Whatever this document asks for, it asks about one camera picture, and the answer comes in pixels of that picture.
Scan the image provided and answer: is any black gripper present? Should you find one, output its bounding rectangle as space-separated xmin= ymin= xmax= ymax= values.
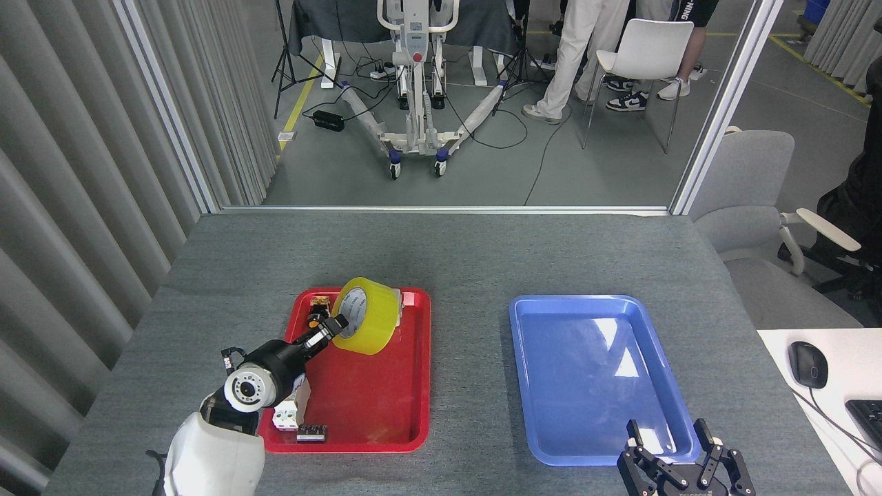
xmin=238 ymin=315 xmax=349 ymax=409
xmin=617 ymin=418 xmax=756 ymax=496

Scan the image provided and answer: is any yellow tape roll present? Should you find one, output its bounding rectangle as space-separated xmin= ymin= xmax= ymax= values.
xmin=331 ymin=277 xmax=402 ymax=356

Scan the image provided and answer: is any red plastic tray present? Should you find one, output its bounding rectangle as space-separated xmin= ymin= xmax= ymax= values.
xmin=258 ymin=287 xmax=432 ymax=454

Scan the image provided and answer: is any white red circuit breaker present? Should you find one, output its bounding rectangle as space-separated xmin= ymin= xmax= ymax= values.
xmin=272 ymin=378 xmax=312 ymax=431

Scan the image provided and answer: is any blue plastic tray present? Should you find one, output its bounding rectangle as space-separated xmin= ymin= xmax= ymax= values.
xmin=509 ymin=295 xmax=701 ymax=466

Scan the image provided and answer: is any black computer mouse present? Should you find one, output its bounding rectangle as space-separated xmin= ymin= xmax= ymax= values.
xmin=788 ymin=341 xmax=829 ymax=390

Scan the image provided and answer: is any black keyboard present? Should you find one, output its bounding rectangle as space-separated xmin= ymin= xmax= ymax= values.
xmin=845 ymin=400 xmax=882 ymax=452

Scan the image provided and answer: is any black tripod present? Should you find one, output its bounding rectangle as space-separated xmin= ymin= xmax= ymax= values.
xmin=271 ymin=0 xmax=343 ymax=119
xmin=493 ymin=0 xmax=552 ymax=116

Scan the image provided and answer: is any grey pleated curtain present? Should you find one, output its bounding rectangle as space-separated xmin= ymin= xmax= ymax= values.
xmin=0 ymin=0 xmax=280 ymax=496
xmin=803 ymin=0 xmax=882 ymax=87

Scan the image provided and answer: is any grey office chair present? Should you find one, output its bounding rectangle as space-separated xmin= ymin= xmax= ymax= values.
xmin=689 ymin=127 xmax=865 ymax=330

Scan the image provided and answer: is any white stand on wheels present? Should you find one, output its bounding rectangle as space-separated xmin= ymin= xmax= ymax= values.
xmin=341 ymin=0 xmax=514 ymax=181

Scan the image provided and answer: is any black garment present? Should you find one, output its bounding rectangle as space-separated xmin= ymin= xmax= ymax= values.
xmin=779 ymin=17 xmax=882 ymax=324

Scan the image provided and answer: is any black table cloth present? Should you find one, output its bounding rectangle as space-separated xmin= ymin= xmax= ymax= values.
xmin=288 ymin=0 xmax=531 ymax=57

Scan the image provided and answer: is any person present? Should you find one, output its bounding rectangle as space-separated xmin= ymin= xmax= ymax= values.
xmin=657 ymin=0 xmax=720 ymax=101
xmin=522 ymin=0 xmax=631 ymax=125
xmin=604 ymin=0 xmax=675 ymax=112

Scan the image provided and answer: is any white plastic chair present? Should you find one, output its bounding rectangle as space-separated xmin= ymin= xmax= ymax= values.
xmin=581 ymin=19 xmax=695 ymax=155

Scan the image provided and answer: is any yellow push button switch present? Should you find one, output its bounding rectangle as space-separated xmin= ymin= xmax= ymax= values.
xmin=308 ymin=297 xmax=336 ymax=330

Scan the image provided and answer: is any black mouse cable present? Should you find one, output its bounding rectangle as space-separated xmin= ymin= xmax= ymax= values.
xmin=792 ymin=386 xmax=882 ymax=469

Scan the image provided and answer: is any silver horizontal rail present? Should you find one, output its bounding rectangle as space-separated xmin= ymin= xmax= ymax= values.
xmin=219 ymin=205 xmax=673 ymax=216

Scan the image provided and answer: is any silver post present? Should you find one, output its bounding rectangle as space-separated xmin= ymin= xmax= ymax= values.
xmin=114 ymin=0 xmax=221 ymax=214
xmin=670 ymin=0 xmax=786 ymax=216

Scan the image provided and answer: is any black floor cable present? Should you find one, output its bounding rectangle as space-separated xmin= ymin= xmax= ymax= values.
xmin=524 ymin=103 xmax=573 ymax=206

